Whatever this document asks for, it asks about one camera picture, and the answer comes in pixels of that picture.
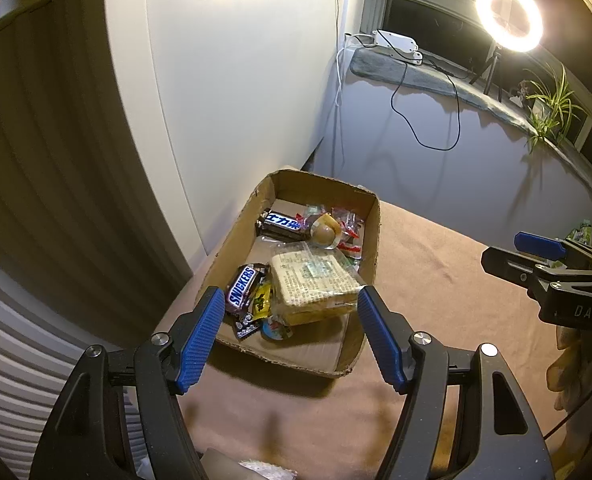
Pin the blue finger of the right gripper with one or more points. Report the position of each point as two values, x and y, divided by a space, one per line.
553 249

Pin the orange green jelly cup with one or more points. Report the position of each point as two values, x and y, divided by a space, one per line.
325 231

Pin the potted green plant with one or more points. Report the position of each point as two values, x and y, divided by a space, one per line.
552 106

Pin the clear red-edged cake packet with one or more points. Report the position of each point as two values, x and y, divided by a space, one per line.
352 249

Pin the snickers bar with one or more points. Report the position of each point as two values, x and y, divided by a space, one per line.
245 282

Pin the wrapped cracker block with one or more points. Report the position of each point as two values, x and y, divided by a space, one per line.
313 285

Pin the white power adapter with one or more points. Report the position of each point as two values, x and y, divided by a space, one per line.
401 47

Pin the ring light on tripod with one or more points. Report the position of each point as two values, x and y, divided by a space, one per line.
514 26

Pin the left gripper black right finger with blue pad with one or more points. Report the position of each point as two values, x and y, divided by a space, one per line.
496 433

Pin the dark blue-label chocolate bar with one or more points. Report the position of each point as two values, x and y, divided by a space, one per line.
281 226

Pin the green tissue box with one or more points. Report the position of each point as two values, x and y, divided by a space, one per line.
582 233

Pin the brown cardboard box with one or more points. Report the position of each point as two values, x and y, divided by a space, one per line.
328 348

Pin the red clear candy packets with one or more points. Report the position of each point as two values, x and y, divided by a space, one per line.
349 220

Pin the yellow snack packet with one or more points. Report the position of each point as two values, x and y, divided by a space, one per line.
262 300

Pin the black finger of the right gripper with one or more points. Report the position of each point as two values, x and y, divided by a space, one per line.
564 266

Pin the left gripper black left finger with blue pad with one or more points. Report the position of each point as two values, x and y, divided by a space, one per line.
86 434

